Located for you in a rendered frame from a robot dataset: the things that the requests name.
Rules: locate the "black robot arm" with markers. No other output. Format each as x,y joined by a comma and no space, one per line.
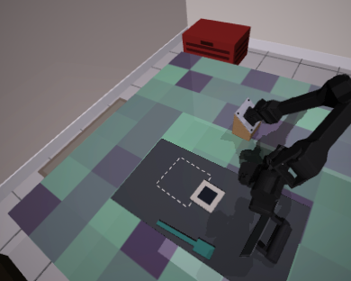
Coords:
305,157

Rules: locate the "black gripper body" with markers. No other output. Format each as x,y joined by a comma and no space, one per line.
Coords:
263,209

